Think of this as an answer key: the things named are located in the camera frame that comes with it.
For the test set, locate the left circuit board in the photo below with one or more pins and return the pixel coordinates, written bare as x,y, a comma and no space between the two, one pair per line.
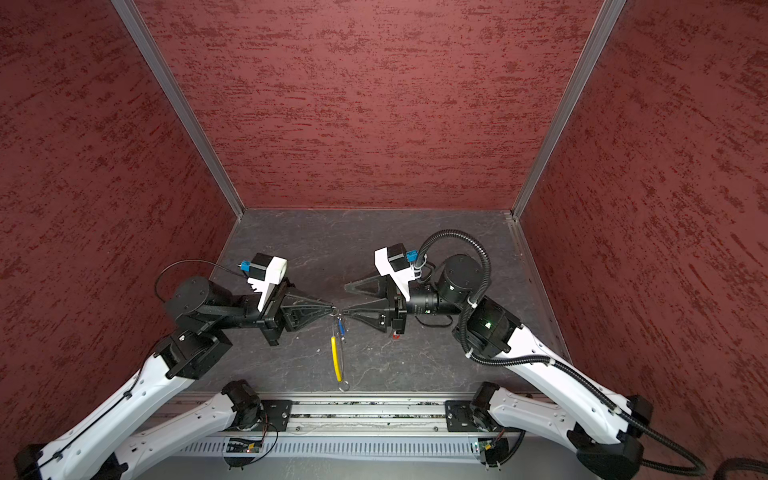
244,446

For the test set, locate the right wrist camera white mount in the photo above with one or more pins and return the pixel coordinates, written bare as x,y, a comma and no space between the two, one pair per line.
398,264

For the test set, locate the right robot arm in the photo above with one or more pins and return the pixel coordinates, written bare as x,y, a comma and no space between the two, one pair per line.
601,427

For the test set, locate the left aluminium corner post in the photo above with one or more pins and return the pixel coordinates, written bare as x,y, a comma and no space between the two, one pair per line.
131,18

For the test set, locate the circuit board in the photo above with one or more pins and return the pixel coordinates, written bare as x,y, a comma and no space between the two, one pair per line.
244,446
493,452

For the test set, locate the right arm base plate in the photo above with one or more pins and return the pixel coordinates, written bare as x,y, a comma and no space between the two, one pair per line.
465,416

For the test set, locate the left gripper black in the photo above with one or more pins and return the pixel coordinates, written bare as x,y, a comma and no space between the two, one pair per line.
297,311

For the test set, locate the aluminium corner post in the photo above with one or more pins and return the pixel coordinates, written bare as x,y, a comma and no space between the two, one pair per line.
131,18
602,28

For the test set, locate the white slotted cable duct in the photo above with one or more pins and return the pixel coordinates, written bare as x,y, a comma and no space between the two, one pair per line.
439,449

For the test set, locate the aluminium mounting rail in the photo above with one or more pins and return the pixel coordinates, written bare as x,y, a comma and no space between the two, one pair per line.
407,414

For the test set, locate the right circuit board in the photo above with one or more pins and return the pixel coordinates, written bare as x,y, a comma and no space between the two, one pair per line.
493,452

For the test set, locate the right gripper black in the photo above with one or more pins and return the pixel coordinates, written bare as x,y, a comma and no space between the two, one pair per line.
396,306

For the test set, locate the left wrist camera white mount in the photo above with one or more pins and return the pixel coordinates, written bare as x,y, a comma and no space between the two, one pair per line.
263,273

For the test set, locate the yellow capped key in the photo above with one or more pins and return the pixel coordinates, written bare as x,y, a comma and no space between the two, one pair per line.
337,358

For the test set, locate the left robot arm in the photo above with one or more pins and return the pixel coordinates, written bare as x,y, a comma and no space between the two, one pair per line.
107,445

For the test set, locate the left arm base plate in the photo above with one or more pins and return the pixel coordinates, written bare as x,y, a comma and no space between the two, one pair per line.
272,414

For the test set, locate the metal keyring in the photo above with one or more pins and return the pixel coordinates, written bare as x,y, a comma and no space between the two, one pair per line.
344,386

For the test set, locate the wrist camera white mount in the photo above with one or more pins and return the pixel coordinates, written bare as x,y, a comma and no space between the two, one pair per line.
263,273
398,264

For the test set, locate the right aluminium corner post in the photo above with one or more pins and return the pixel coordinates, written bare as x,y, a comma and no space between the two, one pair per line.
602,28

